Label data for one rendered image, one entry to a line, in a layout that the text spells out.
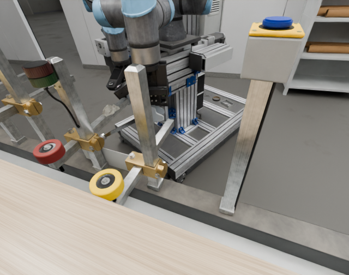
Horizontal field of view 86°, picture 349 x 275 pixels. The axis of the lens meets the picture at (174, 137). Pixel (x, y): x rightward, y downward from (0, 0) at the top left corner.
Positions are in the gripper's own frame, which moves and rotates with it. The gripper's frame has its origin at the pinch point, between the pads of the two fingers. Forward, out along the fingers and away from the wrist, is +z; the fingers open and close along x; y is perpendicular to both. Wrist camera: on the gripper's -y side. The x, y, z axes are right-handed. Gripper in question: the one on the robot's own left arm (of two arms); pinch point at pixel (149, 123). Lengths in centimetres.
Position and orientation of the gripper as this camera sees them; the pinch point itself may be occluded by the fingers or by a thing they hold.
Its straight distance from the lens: 62.6
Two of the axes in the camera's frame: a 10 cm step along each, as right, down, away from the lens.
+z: 0.4, 7.6, 6.5
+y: 10.0, -0.1, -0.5
